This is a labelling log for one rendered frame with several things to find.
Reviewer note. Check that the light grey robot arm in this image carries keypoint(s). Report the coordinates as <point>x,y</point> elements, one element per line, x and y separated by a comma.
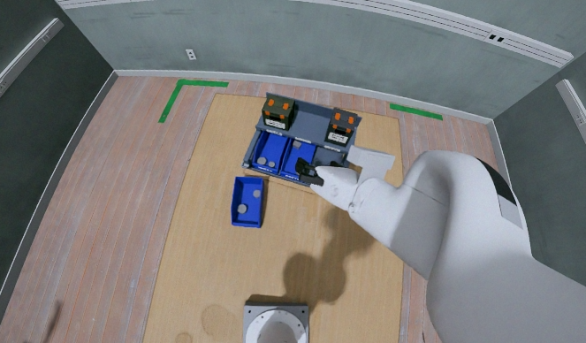
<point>484,286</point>

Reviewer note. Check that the blue bin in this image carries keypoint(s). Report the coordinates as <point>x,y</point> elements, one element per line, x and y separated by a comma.
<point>306,152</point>
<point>243,194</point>
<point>271,146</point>

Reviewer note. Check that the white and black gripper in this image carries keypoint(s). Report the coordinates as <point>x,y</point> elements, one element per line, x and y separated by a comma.
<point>334,179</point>

